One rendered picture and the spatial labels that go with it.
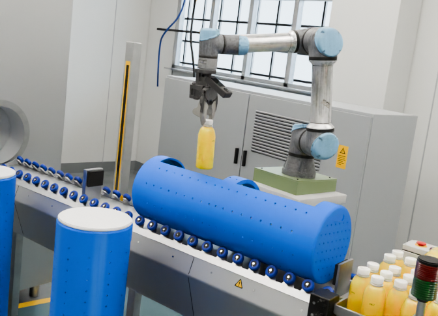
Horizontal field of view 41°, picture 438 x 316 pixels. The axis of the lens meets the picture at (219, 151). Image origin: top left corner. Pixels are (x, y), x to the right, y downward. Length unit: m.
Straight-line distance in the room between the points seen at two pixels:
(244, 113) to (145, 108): 3.43
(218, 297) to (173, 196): 0.43
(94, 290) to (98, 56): 5.36
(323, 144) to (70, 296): 1.15
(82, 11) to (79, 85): 0.86
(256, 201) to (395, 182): 2.02
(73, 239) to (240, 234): 0.60
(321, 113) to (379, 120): 1.32
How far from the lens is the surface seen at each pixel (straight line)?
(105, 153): 7.61
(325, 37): 2.39
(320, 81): 2.42
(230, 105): 4.50
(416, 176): 4.97
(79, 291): 2.24
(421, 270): 1.58
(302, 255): 2.01
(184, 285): 2.40
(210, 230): 2.23
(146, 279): 2.57
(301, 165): 2.58
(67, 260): 2.22
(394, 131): 3.88
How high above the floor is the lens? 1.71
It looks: 10 degrees down
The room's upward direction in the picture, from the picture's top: 7 degrees clockwise
